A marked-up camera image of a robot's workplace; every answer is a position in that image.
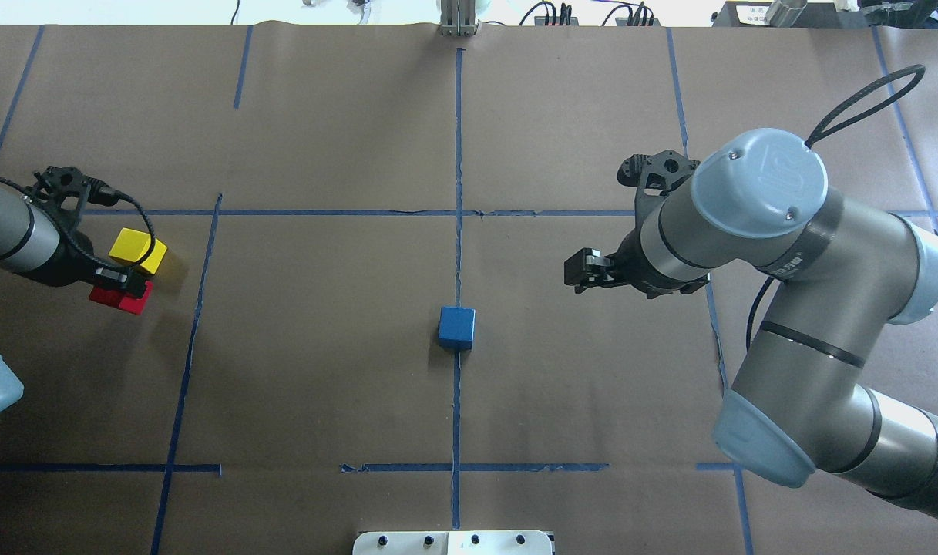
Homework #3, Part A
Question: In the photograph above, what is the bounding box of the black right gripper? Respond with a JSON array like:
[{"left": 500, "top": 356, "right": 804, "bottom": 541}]
[{"left": 563, "top": 152, "right": 709, "bottom": 299}]

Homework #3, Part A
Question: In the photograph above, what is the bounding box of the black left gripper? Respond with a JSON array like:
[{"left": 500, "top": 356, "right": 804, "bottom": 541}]
[{"left": 29, "top": 166, "right": 148, "bottom": 298}]

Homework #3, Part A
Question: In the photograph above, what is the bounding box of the red wooden block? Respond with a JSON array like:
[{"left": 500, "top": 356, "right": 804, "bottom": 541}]
[{"left": 88, "top": 281, "right": 153, "bottom": 315}]

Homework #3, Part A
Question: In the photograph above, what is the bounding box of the blue wooden block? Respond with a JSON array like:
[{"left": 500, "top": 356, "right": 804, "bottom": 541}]
[{"left": 437, "top": 306, "right": 476, "bottom": 351}]

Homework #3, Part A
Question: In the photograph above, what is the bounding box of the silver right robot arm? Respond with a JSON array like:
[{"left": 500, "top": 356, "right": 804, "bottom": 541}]
[{"left": 563, "top": 129, "right": 938, "bottom": 519}]

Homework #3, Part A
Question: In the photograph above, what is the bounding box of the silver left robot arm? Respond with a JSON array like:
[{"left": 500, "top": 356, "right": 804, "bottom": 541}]
[{"left": 0, "top": 167, "right": 168, "bottom": 412}]

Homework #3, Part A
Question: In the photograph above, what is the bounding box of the yellow wooden block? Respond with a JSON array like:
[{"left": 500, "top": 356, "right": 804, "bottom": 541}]
[{"left": 109, "top": 227, "right": 168, "bottom": 275}]

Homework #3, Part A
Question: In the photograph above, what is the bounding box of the black orange connector block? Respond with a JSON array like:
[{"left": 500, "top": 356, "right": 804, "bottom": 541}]
[{"left": 526, "top": 1, "right": 577, "bottom": 27}]

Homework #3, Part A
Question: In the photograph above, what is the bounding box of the metal cylinder weight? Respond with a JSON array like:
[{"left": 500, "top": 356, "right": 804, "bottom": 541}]
[{"left": 764, "top": 0, "right": 809, "bottom": 29}]

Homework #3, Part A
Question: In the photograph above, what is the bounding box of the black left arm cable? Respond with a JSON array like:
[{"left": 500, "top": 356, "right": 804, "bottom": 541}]
[{"left": 0, "top": 171, "right": 158, "bottom": 272}]

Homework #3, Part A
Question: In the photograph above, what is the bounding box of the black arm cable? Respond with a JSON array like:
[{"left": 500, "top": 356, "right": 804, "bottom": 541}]
[
  {"left": 0, "top": 171, "right": 158, "bottom": 272},
  {"left": 745, "top": 64, "right": 927, "bottom": 352}
]

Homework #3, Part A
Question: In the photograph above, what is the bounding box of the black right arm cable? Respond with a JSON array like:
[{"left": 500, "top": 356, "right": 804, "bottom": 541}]
[{"left": 745, "top": 64, "right": 927, "bottom": 352}]

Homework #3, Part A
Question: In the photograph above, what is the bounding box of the aluminium frame post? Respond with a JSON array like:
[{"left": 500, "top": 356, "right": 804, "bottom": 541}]
[{"left": 439, "top": 0, "right": 479, "bottom": 36}]

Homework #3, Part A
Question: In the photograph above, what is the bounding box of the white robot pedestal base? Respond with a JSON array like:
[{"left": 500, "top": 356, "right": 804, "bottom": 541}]
[{"left": 352, "top": 530, "right": 556, "bottom": 554}]

